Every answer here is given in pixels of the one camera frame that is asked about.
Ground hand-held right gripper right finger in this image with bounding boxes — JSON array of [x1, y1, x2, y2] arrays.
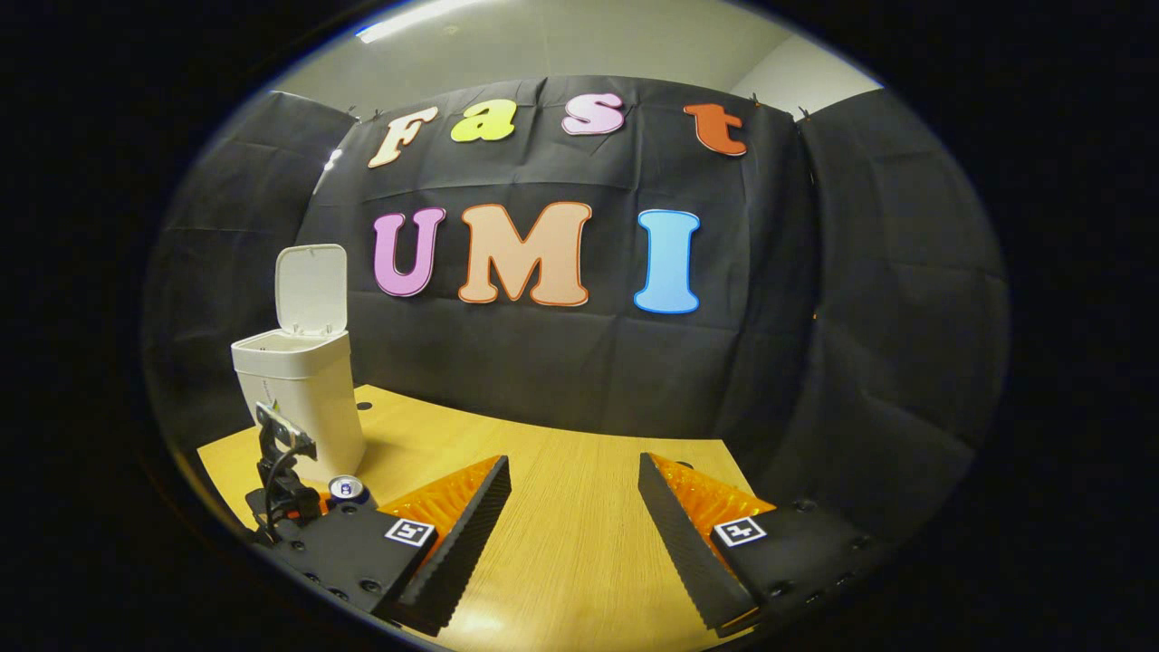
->
[[637, 453, 893, 635]]

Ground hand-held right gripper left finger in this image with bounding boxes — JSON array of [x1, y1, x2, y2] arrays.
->
[[270, 455, 513, 638]]

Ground silver blue pop can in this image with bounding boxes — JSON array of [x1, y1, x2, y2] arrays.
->
[[328, 475, 374, 510]]

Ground white desktop garbage bin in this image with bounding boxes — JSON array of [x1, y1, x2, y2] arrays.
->
[[231, 243, 368, 485]]

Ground wooden desktop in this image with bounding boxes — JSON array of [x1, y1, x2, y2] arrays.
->
[[195, 385, 780, 652]]

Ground black backdrop cloth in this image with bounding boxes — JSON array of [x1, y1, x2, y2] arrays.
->
[[145, 75, 1011, 544]]

